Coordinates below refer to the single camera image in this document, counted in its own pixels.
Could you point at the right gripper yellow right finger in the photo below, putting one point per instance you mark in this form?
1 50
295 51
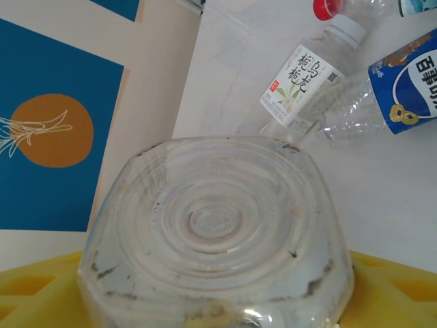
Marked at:
399 297

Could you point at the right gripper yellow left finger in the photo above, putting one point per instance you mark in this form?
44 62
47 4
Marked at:
34 297

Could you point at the clear bottle with white cap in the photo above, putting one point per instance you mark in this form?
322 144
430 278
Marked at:
211 222

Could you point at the clear bottle blue Pepsi label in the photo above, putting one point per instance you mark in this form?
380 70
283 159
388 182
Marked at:
409 85

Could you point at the clear bottle white flower label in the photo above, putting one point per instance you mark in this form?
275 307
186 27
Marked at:
300 82

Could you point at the large clear bottle red cap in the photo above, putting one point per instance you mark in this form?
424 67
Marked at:
327 8

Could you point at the aluminium corner post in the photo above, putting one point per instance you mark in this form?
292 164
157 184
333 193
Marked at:
191 5

